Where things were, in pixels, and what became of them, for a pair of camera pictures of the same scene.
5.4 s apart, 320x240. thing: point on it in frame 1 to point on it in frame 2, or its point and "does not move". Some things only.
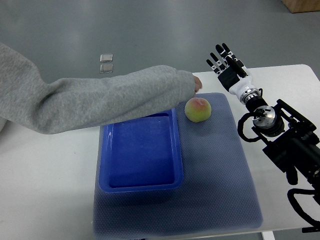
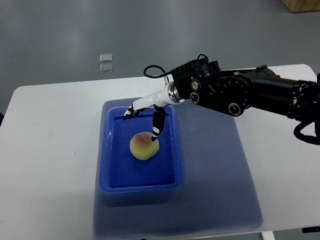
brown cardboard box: [301, 6] does not move
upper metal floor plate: [106, 57] does not move
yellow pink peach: [198, 109] to [142, 146]
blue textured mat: [218, 191] does not move
